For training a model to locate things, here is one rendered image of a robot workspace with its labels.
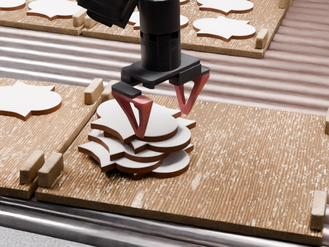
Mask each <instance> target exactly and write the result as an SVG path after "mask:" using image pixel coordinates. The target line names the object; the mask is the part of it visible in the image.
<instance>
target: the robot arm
mask: <svg viewBox="0 0 329 247"><path fill-rule="evenodd" d="M76 1H77V5H78V6H80V7H83V8H85V9H87V11H86V14H87V15H88V16H89V17H90V18H91V19H93V20H95V21H96V22H99V23H101V24H103V25H106V26H108V27H110V28H111V27H112V25H116V26H118V27H120V28H123V29H125V27H126V25H127V23H128V22H129V20H130V18H131V16H132V14H133V12H134V10H135V8H136V6H137V8H138V10H139V19H140V41H141V60H140V61H137V62H135V63H133V64H130V65H128V66H125V67H123V68H121V72H120V75H121V81H120V82H118V83H115V84H113V85H112V86H111V89H112V95H113V97H114V98H115V100H116V101H117V103H118V104H119V106H120V107H121V108H122V110H123V111H124V113H125V115H126V116H127V118H128V120H129V122H130V124H131V127H132V129H133V131H134V133H135V135H136V136H138V137H140V138H144V135H145V132H146V129H147V125H148V121H149V117H150V113H151V109H152V105H153V99H151V98H148V97H146V96H144V95H142V94H141V90H139V89H137V88H135V87H134V86H136V85H139V84H141V83H142V86H143V87H145V88H148V89H155V86H156V85H158V84H160V83H162V82H164V81H167V80H168V81H169V83H170V84H173V85H174V87H175V92H176V96H177V100H178V103H179V106H180V110H181V112H182V113H183V114H186V115H189V114H190V112H191V109H192V107H193V105H194V103H195V101H196V99H197V97H198V96H199V94H200V92H201V91H202V89H203V87H204V86H205V84H206V82H207V81H208V79H209V77H210V68H209V67H206V66H204V65H201V63H200V59H199V58H197V57H194V56H191V55H188V54H185V53H183V52H181V28H180V27H181V24H180V0H76ZM189 81H193V82H194V86H193V88H192V91H191V93H190V96H189V98H188V101H187V103H186V101H185V95H184V84H185V83H187V82H189ZM130 103H133V105H134V107H135V108H137V109H138V111H139V125H138V123H137V120H136V117H135V115H134V112H133V109H132V106H131V104H130Z"/></svg>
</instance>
